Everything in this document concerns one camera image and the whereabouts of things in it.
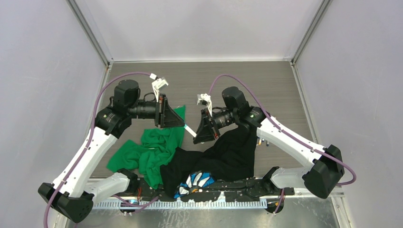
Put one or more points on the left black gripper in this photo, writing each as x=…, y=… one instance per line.
x=165, y=117

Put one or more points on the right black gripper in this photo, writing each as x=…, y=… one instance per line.
x=206, y=130

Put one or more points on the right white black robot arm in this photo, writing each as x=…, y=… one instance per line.
x=321, y=166

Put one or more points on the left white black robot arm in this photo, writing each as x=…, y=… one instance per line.
x=70, y=194

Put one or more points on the green cloth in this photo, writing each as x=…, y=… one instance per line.
x=156, y=148

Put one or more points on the black cloth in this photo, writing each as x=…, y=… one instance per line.
x=231, y=158

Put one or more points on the blue white patterned cloth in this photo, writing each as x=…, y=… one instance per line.
x=194, y=183

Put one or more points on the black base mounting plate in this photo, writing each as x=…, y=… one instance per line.
x=245, y=190

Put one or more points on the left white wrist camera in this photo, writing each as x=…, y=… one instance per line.
x=157, y=85

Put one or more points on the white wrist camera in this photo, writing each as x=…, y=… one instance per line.
x=157, y=85
x=205, y=100

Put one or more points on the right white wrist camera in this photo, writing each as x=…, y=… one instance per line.
x=205, y=100

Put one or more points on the aluminium front rail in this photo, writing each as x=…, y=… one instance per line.
x=167, y=204

